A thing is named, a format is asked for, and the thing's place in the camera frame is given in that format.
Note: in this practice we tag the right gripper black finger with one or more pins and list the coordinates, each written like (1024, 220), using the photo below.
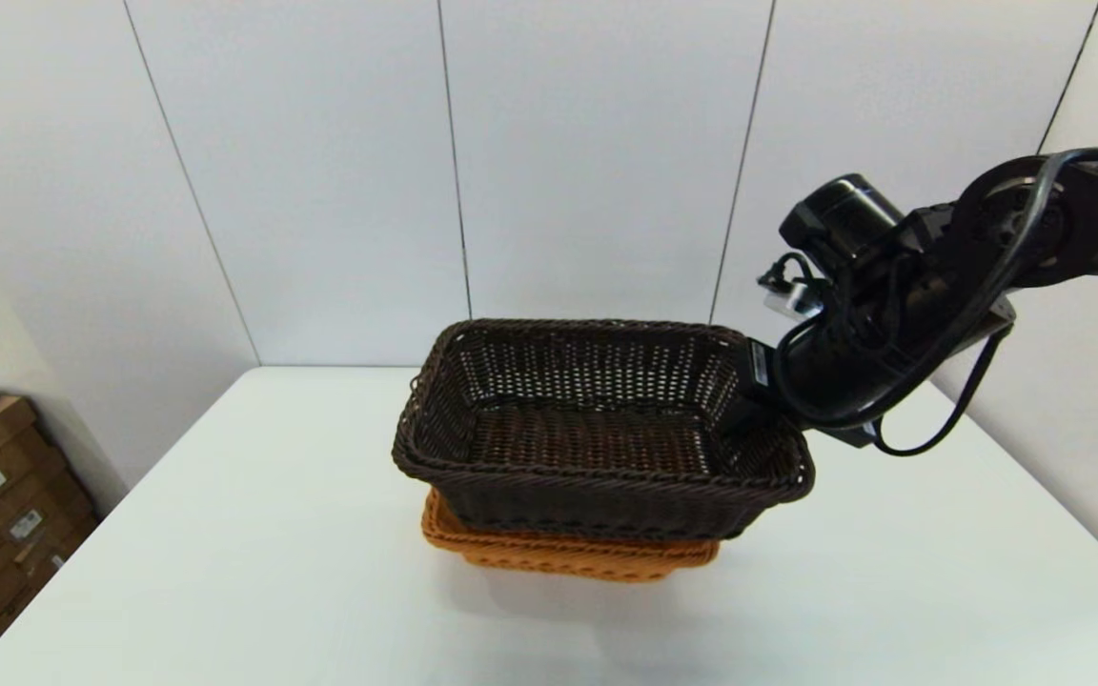
(761, 395)
(849, 437)

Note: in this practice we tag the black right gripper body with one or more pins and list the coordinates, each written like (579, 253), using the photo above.
(835, 381)

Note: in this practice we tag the dark brown wicker basket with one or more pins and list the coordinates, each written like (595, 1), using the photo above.
(587, 448)

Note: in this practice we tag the orange wicker basket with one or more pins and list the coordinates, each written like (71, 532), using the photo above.
(568, 560)

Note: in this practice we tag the cardboard box with white label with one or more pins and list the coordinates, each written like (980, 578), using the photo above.
(25, 476)
(58, 519)

